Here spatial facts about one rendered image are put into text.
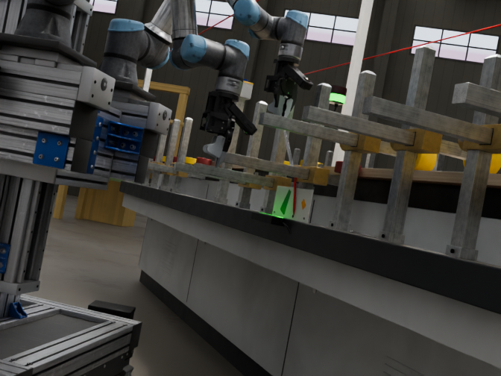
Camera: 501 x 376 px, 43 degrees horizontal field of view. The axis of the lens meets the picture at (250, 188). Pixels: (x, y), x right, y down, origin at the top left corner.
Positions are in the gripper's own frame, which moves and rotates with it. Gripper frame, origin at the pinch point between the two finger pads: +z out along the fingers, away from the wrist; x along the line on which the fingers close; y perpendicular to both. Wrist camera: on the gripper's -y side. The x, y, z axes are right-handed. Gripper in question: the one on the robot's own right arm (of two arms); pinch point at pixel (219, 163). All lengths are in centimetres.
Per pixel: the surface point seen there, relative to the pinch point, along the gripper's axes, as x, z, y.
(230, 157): 1.4, -2.4, -2.4
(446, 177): 43, -7, -46
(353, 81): -160, -74, -125
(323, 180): 4.9, -1.8, -31.4
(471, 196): 73, -1, -29
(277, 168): 1.4, -2.4, -17.5
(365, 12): -160, -116, -124
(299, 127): 26.4, -12.2, -10.1
